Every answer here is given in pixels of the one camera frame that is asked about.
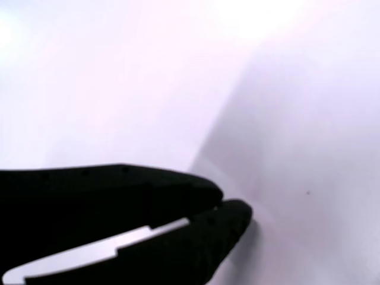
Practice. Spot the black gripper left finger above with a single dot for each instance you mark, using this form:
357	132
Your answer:
104	199

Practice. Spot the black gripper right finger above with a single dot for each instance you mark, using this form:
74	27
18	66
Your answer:
207	243

